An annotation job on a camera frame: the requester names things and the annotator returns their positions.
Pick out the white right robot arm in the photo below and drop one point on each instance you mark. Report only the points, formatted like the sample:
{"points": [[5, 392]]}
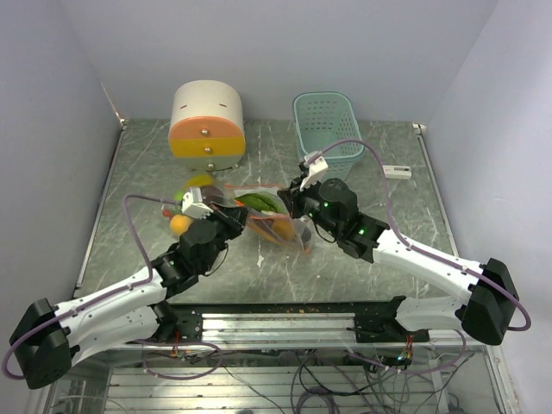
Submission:
{"points": [[480, 298]]}

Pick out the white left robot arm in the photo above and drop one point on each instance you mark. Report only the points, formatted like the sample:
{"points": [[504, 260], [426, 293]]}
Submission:
{"points": [[50, 339]]}

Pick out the zip bag with fruit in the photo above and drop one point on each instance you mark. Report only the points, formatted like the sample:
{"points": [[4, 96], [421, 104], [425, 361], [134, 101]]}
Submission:
{"points": [[213, 192]]}

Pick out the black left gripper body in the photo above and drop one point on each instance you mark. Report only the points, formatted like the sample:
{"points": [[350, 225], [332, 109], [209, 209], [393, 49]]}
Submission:
{"points": [[220, 237]]}

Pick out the light blue plastic basket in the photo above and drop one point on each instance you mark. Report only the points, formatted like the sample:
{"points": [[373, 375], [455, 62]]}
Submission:
{"points": [[321, 119]]}

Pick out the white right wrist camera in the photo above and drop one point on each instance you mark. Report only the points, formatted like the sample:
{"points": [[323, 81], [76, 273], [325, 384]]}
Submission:
{"points": [[316, 167]]}

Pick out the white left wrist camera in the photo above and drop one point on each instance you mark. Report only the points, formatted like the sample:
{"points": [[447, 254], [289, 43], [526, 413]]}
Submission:
{"points": [[193, 204]]}

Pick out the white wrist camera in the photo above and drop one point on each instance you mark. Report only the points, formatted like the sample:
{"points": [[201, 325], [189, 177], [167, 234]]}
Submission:
{"points": [[316, 167], [193, 204]]}

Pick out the small white device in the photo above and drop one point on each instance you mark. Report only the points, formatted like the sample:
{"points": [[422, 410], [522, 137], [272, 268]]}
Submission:
{"points": [[397, 172]]}

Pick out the zip bag with fake food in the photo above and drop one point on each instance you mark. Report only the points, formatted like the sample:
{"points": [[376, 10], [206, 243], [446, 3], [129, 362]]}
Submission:
{"points": [[269, 218]]}

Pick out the round three-drawer cabinet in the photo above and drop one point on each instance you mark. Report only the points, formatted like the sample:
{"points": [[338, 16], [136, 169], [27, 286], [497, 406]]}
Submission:
{"points": [[207, 129]]}

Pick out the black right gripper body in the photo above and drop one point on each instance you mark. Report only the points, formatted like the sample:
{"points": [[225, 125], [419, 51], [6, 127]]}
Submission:
{"points": [[314, 199]]}

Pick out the aluminium frame rail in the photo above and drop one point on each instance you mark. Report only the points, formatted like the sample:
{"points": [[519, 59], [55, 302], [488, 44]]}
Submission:
{"points": [[258, 326]]}

